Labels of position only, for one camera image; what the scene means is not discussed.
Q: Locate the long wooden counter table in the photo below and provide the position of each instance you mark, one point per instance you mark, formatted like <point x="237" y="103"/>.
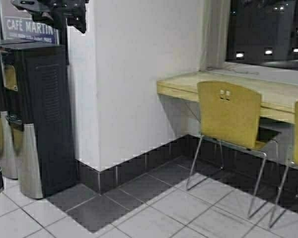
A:
<point x="272" y="100"/>

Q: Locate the black water dispenser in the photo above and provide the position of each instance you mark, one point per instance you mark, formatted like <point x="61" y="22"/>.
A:
<point x="39" y="116"/>

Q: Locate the cafe martin wall sign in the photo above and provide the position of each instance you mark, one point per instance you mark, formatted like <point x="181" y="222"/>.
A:
<point x="16" y="24"/>

